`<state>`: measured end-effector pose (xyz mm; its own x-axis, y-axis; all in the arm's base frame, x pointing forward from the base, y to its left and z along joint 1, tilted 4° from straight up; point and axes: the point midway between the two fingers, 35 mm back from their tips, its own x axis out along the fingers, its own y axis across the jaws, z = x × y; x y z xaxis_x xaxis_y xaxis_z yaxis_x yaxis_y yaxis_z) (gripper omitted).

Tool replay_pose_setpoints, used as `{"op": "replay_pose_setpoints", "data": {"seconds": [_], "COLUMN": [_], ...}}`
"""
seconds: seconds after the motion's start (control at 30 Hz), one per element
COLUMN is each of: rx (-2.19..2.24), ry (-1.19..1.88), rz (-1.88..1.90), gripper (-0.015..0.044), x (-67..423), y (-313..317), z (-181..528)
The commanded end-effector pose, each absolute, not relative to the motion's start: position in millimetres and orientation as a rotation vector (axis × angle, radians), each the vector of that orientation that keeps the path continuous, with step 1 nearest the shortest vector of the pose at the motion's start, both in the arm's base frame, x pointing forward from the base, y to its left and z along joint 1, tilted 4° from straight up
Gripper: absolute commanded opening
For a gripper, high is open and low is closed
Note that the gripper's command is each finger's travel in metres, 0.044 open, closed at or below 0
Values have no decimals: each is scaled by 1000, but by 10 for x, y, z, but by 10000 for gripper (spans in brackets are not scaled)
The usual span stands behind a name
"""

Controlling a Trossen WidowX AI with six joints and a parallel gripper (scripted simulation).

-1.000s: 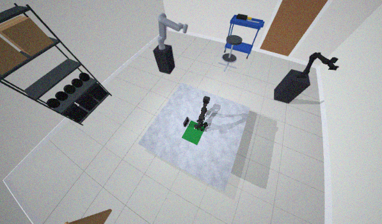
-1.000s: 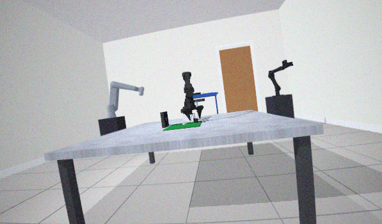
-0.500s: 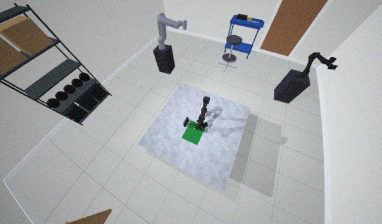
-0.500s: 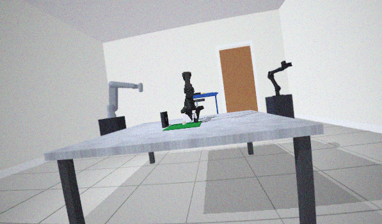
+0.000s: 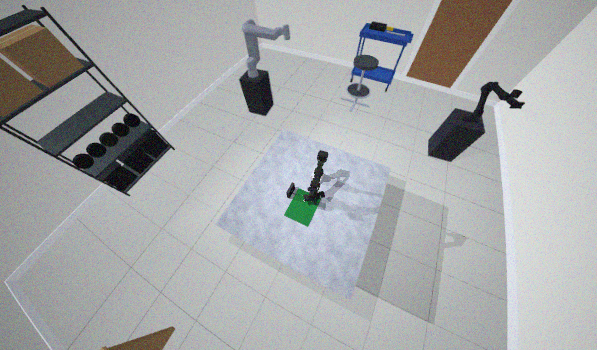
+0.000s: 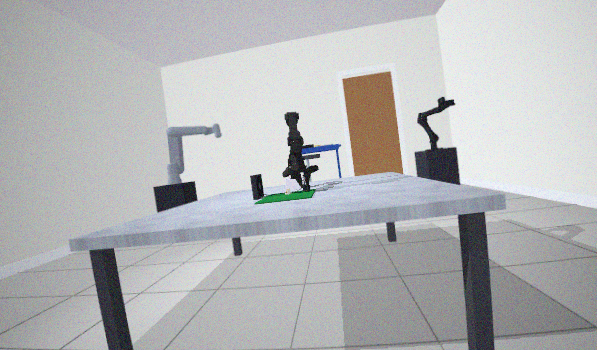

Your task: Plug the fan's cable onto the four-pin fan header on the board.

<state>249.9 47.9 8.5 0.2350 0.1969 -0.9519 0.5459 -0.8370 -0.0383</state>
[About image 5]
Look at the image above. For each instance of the green circuit board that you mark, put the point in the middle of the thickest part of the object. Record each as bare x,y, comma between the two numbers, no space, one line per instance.
300,210

